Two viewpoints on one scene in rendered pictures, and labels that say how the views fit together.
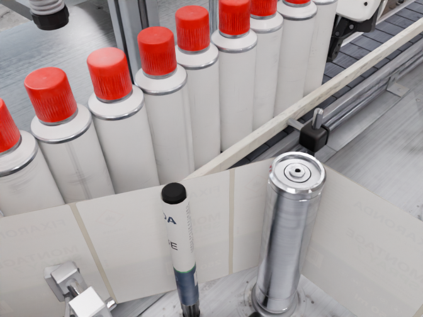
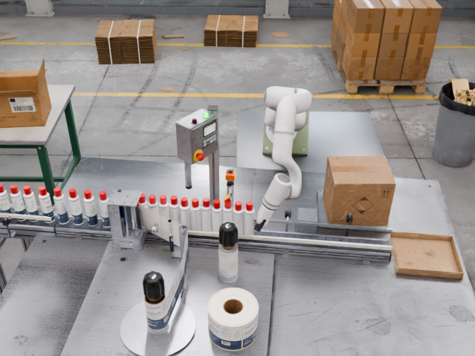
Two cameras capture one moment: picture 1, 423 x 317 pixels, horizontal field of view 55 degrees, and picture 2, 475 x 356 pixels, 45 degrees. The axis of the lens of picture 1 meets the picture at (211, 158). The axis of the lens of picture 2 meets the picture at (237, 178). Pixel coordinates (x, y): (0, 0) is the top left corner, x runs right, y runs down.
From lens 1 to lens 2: 2.39 m
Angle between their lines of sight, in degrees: 36
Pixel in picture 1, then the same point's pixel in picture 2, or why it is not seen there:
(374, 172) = not seen: hidden behind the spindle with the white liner
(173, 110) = (193, 214)
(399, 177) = not seen: hidden behind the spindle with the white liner
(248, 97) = (216, 222)
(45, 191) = (165, 213)
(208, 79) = (204, 212)
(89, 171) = (174, 215)
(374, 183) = not seen: hidden behind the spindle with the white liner
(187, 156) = (196, 226)
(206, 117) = (204, 220)
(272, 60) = (226, 218)
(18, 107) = (196, 194)
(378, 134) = (247, 254)
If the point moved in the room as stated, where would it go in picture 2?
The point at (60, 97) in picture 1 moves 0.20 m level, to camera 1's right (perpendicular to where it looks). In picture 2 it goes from (173, 201) to (201, 221)
